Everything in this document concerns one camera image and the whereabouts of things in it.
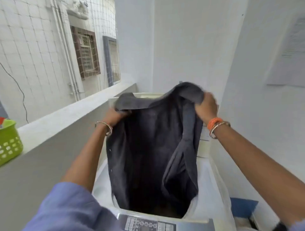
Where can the person's left hand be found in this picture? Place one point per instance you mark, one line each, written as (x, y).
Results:
(113, 117)

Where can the person's right hand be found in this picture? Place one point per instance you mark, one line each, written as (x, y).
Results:
(208, 109)

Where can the dark grey garment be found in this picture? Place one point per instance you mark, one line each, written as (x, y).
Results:
(147, 154)

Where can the white blue washing machine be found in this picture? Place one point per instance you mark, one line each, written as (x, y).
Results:
(209, 190)

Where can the person's left forearm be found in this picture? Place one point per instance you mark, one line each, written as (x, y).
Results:
(85, 161)

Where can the person's right forearm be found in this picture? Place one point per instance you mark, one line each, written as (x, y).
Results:
(262, 171)

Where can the person's blue tunic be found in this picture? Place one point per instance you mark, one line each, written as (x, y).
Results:
(66, 209)

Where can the thin multicolour bangle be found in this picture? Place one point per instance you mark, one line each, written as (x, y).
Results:
(102, 122)

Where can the beaded green red bangle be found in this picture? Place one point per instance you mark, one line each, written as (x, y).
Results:
(221, 123)

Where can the grey framed window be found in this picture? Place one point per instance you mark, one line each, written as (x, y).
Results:
(110, 62)

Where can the brown louvred window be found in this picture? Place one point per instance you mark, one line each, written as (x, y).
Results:
(85, 52)

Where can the white drain pipes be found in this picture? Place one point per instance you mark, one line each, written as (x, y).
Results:
(69, 59)

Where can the white paper notice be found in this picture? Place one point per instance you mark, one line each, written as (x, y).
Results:
(288, 59)

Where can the green plastic basket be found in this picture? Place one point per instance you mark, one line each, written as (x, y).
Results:
(9, 147)

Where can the white safety net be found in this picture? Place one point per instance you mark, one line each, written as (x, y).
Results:
(31, 47)

